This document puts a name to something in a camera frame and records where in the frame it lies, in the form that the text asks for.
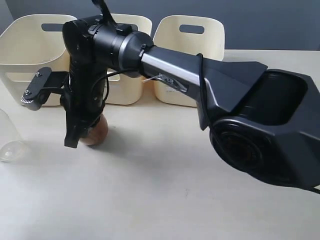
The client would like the left cream plastic bin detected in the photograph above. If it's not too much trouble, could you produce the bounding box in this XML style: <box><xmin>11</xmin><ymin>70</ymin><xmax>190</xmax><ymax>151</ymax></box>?
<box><xmin>0</xmin><ymin>14</ymin><xmax>75</xmax><ymax>105</ymax></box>

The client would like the cream plastic bin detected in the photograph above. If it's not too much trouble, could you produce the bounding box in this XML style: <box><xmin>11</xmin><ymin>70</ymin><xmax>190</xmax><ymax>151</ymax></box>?
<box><xmin>150</xmin><ymin>14</ymin><xmax>225</xmax><ymax>109</ymax></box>
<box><xmin>106</xmin><ymin>13</ymin><xmax>153</xmax><ymax>105</ymax></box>
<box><xmin>0</xmin><ymin>14</ymin><xmax>75</xmax><ymax>105</ymax></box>

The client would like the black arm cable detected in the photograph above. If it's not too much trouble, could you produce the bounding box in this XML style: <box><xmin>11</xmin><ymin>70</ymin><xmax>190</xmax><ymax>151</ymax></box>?
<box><xmin>91</xmin><ymin>52</ymin><xmax>320</xmax><ymax>195</ymax></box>

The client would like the right cream plastic bin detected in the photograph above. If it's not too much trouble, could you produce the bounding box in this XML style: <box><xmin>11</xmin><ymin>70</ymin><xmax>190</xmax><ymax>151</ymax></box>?
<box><xmin>150</xmin><ymin>14</ymin><xmax>225</xmax><ymax>109</ymax></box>

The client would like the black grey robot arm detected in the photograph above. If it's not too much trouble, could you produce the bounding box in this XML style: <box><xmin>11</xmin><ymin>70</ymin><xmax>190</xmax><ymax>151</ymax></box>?
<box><xmin>60</xmin><ymin>0</ymin><xmax>320</xmax><ymax>193</ymax></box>

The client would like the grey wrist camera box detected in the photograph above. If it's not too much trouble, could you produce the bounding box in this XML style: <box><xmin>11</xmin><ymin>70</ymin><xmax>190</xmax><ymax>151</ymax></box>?
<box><xmin>20</xmin><ymin>67</ymin><xmax>52</xmax><ymax>111</ymax></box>

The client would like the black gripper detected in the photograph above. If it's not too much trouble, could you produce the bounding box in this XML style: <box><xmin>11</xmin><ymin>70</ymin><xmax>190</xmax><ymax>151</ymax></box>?
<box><xmin>61</xmin><ymin>19</ymin><xmax>110</xmax><ymax>148</ymax></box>

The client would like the brown wooden cup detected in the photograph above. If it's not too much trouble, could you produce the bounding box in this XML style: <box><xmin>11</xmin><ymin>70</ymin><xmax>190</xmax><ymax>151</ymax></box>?
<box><xmin>80</xmin><ymin>114</ymin><xmax>109</xmax><ymax>146</ymax></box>

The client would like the middle cream plastic bin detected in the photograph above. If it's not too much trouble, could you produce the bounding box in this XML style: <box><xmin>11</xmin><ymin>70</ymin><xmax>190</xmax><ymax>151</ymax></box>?
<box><xmin>106</xmin><ymin>13</ymin><xmax>153</xmax><ymax>105</ymax></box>

